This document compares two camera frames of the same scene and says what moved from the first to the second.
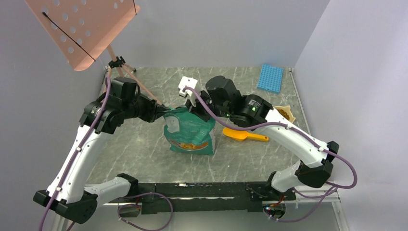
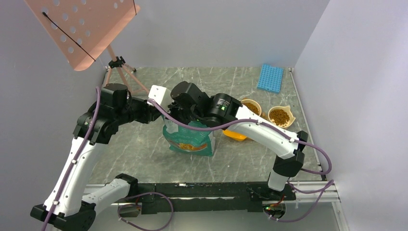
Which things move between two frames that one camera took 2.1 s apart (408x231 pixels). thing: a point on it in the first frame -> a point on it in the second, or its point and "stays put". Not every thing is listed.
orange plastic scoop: [241, 135] stays put
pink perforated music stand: [83, 29] stays put
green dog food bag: [186, 132] stays put
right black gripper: [197, 109] -> [172, 107]
